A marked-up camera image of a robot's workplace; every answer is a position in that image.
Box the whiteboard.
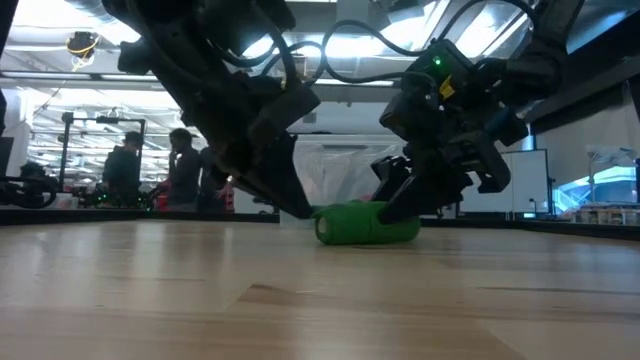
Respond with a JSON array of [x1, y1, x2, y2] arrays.
[[458, 148, 552, 216]]

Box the black gantry frame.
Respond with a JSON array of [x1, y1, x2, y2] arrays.
[[59, 112, 148, 201]]

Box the large black panel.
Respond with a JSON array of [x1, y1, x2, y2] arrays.
[[521, 7, 640, 137]]

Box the black cable loop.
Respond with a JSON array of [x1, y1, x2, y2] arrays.
[[0, 174, 60, 210]]

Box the green elastic bandage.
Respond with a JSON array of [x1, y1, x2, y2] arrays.
[[312, 199, 423, 247]]

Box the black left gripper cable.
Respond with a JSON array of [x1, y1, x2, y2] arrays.
[[214, 19, 302, 92]]

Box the row of snack boxes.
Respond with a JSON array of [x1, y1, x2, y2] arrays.
[[569, 202, 640, 227]]

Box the clear plastic storage box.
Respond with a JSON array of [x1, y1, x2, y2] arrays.
[[278, 133, 409, 230]]

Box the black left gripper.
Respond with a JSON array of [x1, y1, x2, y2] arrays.
[[117, 29, 322, 220]]

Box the hanging yellow black cable reel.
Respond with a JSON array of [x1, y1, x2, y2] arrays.
[[65, 30, 100, 70]]

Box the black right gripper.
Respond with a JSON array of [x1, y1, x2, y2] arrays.
[[370, 38, 531, 225]]

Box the thick black cable hoses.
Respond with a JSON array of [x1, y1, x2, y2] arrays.
[[319, 0, 539, 85]]

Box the white plastic bin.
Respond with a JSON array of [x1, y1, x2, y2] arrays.
[[49, 193, 81, 211]]

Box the black monitor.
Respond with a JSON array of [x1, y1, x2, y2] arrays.
[[0, 136, 16, 177]]

